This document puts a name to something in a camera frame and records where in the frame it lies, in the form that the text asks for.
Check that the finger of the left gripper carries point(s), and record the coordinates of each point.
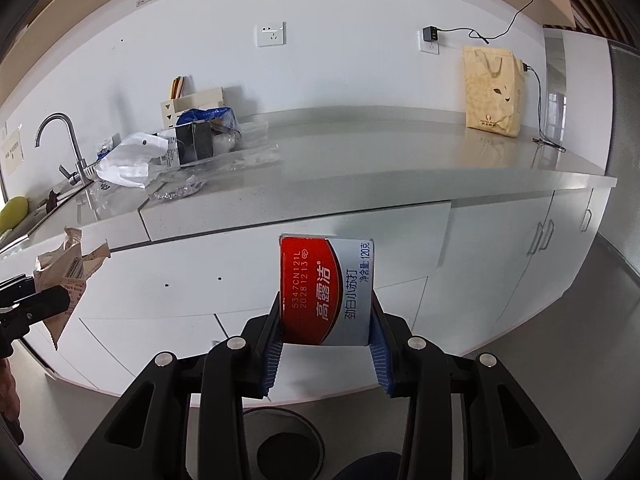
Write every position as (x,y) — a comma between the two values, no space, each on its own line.
(22,305)

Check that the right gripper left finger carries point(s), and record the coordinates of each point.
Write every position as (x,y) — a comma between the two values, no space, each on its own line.
(263,336)

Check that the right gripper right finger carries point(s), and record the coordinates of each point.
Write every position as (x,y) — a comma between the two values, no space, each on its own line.
(388,345)

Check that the paper receipt trash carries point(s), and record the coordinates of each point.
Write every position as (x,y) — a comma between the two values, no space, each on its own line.
(69,267)

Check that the red white toothpaste box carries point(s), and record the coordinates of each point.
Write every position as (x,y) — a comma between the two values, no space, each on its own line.
(326,290)

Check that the white foam packing sheet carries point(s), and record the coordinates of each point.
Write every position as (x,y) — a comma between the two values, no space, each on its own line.
(135,162)

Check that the black round trash bin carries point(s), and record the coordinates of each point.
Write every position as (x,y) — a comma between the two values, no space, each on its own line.
(282,444)

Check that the chrome kitchen faucet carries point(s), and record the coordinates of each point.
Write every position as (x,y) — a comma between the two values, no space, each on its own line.
(45,157)

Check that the yellow sponge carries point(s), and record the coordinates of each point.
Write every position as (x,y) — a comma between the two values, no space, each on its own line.
(13,213)

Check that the crumpled clear plastic wrapper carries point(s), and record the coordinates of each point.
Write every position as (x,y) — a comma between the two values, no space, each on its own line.
(178,190)

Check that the black cardboard box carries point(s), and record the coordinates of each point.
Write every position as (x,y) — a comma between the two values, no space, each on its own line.
(195,142)

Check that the blue plastic snack bag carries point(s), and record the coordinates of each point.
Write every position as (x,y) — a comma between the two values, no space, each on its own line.
(222,118)

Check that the cream utensil organizer rack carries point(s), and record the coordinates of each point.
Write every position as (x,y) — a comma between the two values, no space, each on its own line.
(171,110)

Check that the orange chopsticks bundle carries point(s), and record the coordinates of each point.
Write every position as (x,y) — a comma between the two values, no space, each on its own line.
(176,88)

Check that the black power adapter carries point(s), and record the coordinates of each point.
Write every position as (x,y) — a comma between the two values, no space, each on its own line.
(430,34)

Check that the white wall socket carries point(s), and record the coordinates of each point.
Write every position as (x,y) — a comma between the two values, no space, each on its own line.
(270,35)

